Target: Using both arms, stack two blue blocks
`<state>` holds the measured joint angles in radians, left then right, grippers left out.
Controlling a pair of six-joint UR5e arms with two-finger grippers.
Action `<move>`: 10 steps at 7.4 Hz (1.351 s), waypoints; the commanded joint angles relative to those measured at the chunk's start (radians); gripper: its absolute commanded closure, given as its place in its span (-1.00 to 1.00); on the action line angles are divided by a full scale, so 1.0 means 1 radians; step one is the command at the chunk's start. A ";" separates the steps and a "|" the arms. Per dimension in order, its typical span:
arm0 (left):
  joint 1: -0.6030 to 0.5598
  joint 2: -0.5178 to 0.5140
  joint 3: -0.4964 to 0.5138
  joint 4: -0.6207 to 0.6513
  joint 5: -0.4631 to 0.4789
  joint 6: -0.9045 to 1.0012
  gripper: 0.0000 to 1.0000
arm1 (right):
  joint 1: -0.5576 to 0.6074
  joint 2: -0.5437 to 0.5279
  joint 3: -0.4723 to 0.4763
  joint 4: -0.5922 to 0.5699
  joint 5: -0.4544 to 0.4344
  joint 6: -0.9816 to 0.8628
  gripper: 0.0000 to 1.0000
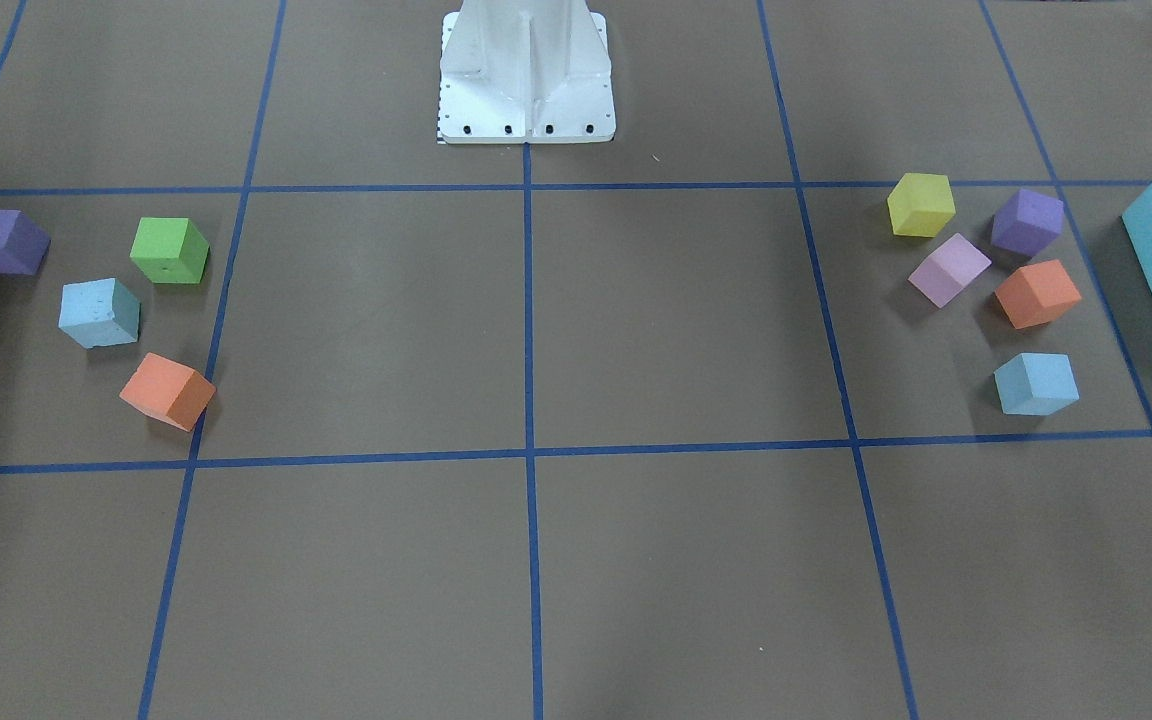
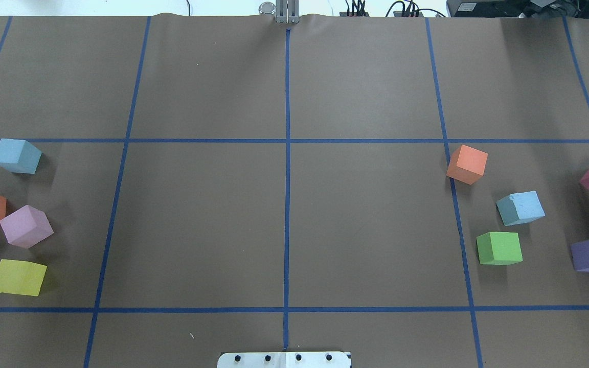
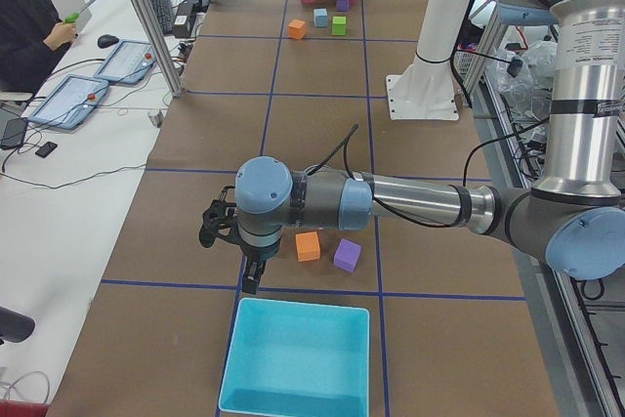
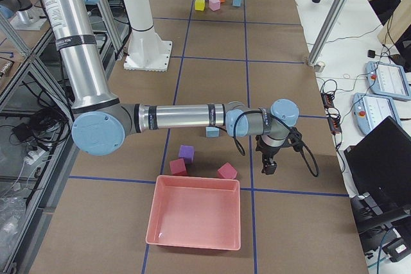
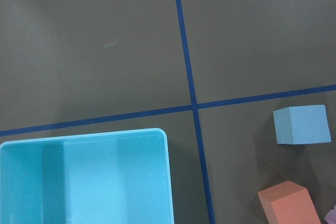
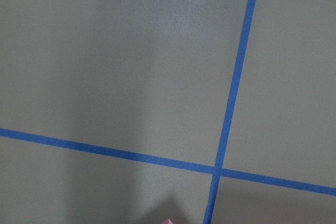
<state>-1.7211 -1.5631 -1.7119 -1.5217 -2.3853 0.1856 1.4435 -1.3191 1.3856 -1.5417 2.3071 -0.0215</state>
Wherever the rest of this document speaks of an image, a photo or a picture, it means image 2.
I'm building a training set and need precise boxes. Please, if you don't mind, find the black cable bundle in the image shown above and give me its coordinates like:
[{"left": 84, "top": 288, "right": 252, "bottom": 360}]
[{"left": 339, "top": 0, "right": 447, "bottom": 18}]

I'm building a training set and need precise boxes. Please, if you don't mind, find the pink lilac foam block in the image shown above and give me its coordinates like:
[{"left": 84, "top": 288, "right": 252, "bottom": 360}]
[{"left": 0, "top": 205, "right": 54, "bottom": 249}]

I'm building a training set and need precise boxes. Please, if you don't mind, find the light blue foam block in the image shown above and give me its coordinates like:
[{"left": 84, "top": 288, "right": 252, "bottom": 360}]
[
  {"left": 496, "top": 191, "right": 546, "bottom": 226},
  {"left": 0, "top": 139, "right": 42, "bottom": 174}
]

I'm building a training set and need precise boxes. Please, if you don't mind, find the green foam block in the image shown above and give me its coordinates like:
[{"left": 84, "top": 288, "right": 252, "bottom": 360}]
[{"left": 476, "top": 232, "right": 523, "bottom": 266}]

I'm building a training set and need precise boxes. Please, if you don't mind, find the metal camera stand post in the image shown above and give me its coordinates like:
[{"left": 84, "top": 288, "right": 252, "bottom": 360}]
[{"left": 274, "top": 0, "right": 301, "bottom": 24}]

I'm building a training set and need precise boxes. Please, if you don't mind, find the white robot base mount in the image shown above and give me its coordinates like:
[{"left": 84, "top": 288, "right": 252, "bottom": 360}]
[{"left": 217, "top": 351, "right": 352, "bottom": 367}]

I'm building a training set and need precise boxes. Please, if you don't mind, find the black monitor base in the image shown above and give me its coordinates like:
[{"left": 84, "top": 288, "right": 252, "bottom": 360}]
[{"left": 446, "top": 1, "right": 589, "bottom": 19}]

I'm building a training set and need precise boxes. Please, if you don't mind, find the yellow foam block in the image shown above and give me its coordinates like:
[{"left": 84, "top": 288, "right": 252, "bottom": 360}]
[{"left": 0, "top": 259, "right": 47, "bottom": 296}]

